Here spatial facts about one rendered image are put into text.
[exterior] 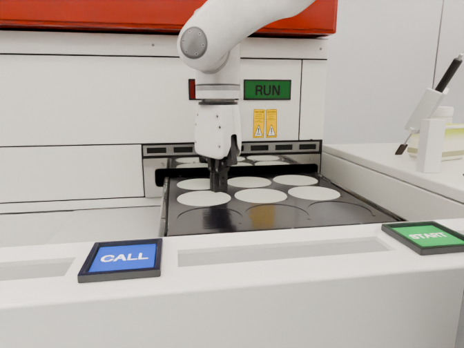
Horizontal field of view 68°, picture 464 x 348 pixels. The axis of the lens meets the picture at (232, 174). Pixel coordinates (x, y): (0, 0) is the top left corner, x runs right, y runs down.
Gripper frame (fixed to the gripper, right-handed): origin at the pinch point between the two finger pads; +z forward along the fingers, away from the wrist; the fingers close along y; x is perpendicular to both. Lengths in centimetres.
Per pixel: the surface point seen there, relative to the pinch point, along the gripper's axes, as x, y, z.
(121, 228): -16.2, -11.9, 10.0
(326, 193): 15.7, 14.1, 2.0
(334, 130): 168, -99, 7
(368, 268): -15.7, 42.3, -4.0
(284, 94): 23.9, -6.4, -16.8
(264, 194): 5.7, 7.2, 2.0
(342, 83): 171, -97, -25
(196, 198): -6.3, 1.7, 2.0
